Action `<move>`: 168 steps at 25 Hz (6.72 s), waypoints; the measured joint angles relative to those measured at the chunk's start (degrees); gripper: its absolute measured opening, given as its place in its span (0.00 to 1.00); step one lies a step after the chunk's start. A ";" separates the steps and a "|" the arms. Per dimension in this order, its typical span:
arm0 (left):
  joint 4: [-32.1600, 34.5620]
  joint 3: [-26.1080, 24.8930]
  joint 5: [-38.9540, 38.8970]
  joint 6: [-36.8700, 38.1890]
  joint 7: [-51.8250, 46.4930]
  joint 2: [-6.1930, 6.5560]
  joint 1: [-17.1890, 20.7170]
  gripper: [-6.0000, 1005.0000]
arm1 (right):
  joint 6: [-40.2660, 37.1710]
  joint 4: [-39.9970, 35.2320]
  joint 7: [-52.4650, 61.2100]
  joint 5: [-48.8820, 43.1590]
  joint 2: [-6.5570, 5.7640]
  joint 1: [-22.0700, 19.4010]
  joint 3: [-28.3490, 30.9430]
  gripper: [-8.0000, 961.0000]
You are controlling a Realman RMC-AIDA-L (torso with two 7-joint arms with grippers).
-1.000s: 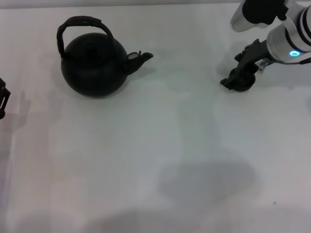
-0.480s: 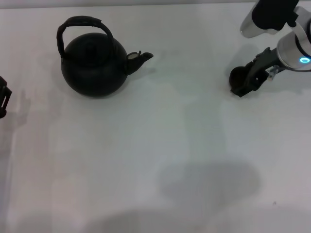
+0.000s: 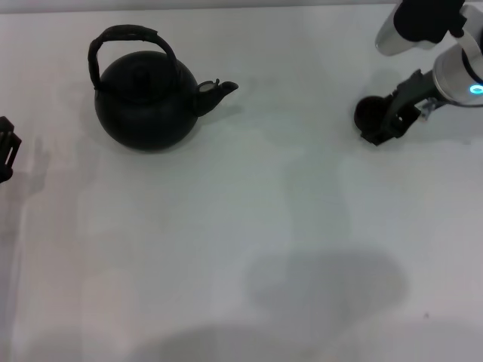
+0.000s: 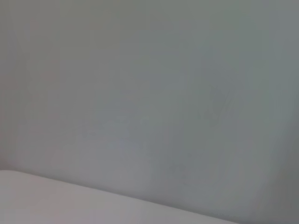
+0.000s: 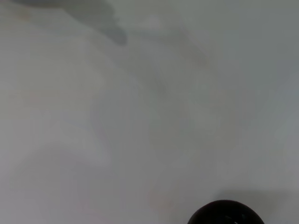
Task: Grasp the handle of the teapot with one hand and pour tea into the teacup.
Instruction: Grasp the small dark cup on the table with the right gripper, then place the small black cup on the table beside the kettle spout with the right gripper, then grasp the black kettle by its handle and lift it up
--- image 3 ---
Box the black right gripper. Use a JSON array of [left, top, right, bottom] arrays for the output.
[[359, 69, 441, 146]]

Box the small dark teacup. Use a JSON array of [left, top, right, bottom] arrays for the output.
[[354, 96, 390, 133]]

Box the black round teapot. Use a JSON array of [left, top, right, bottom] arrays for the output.
[[88, 23, 239, 152]]

